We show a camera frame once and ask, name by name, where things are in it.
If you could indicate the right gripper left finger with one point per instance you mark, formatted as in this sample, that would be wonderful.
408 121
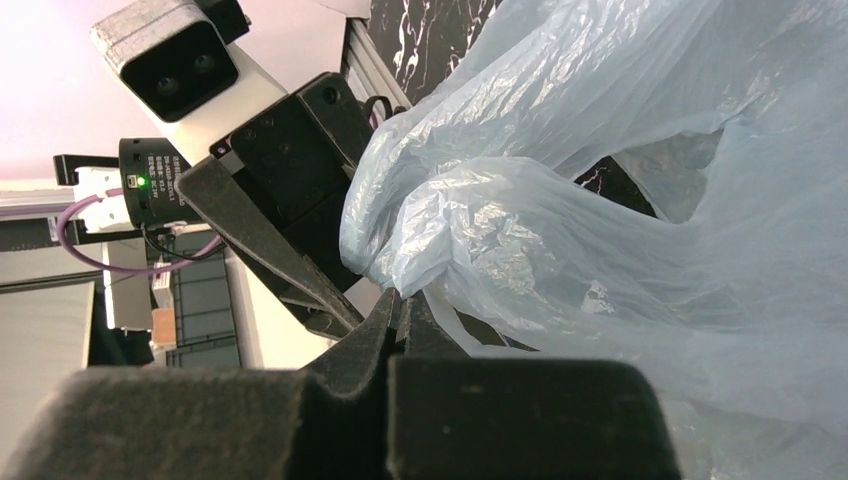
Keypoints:
325 420

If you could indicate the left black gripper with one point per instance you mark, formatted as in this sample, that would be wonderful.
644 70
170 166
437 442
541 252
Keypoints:
295 160

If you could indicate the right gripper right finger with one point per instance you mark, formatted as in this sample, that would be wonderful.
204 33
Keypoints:
451 416

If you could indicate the light blue plastic bag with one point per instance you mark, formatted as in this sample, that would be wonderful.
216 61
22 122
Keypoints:
662 183

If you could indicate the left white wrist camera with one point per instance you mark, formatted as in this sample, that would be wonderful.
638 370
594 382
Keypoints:
181 61

